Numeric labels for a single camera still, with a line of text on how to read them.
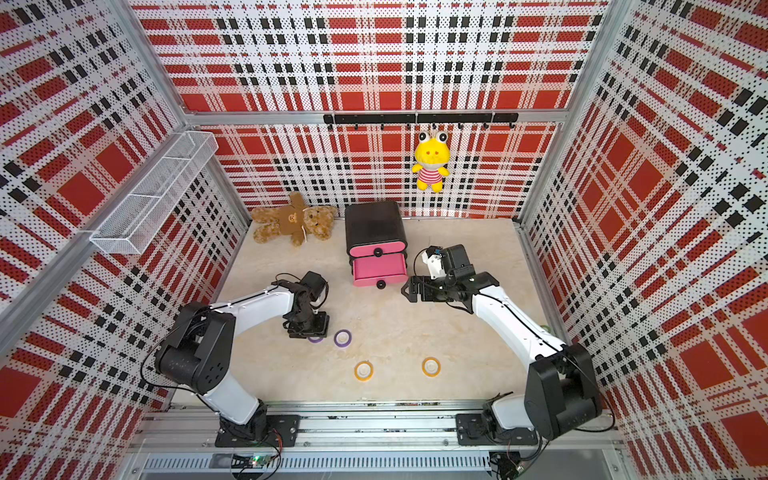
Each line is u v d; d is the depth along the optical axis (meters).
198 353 0.46
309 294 0.75
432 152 0.91
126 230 0.69
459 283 0.63
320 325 0.82
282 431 0.74
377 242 0.90
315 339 0.88
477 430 0.74
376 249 0.92
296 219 1.11
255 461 0.69
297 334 0.84
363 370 0.84
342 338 0.89
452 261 0.65
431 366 0.84
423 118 0.89
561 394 0.41
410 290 0.75
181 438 0.73
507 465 0.69
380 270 0.96
